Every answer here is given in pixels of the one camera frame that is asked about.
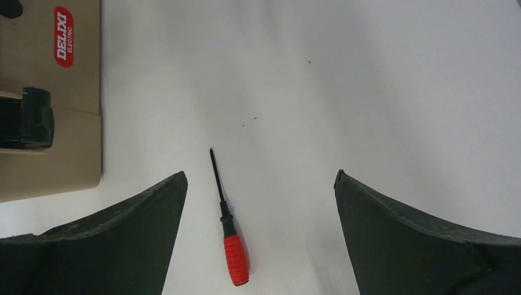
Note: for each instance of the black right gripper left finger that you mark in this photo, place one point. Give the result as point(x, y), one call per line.
point(125, 248)

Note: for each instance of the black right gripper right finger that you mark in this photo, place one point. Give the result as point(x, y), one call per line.
point(395, 248)

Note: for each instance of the red black screwdriver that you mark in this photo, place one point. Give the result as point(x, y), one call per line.
point(235, 256)

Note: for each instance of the black toolbox front latch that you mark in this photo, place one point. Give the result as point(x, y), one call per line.
point(27, 120)

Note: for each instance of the tan plastic toolbox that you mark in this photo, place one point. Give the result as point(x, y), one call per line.
point(55, 46)

